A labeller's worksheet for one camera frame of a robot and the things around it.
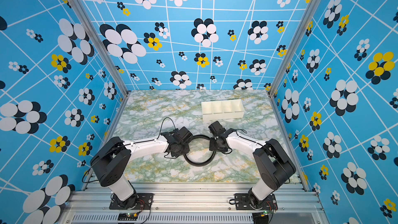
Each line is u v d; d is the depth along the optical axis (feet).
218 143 2.18
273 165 1.46
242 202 2.37
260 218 2.31
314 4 2.44
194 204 2.42
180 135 2.33
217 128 2.37
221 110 3.61
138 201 2.37
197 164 2.72
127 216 2.37
